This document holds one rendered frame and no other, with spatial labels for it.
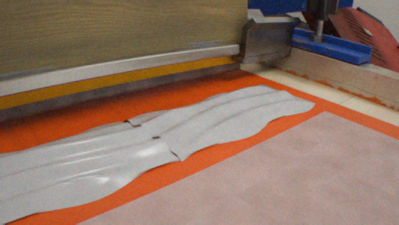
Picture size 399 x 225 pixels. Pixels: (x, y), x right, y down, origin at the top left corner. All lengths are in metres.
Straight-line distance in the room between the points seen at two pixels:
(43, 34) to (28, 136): 0.07
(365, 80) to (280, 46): 0.11
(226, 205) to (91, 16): 0.17
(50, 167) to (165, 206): 0.07
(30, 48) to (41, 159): 0.08
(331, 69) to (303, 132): 0.16
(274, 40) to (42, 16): 0.26
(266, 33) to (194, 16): 0.10
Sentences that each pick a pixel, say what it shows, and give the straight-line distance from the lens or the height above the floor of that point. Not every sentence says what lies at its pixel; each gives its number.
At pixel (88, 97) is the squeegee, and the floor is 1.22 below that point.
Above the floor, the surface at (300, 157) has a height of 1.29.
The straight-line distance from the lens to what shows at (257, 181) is 0.20.
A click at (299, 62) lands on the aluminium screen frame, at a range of 0.44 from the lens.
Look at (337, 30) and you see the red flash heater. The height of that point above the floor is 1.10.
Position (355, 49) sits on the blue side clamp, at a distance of 0.44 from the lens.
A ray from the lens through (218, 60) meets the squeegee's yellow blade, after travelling 0.36.
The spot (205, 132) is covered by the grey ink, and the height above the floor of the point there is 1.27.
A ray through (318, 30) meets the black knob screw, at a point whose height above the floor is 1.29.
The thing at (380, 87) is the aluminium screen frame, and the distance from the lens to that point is 0.40.
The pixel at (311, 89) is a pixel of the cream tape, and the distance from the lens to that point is 0.39.
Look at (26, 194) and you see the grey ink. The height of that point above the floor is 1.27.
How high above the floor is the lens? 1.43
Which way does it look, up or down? 42 degrees down
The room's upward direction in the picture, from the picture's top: 36 degrees clockwise
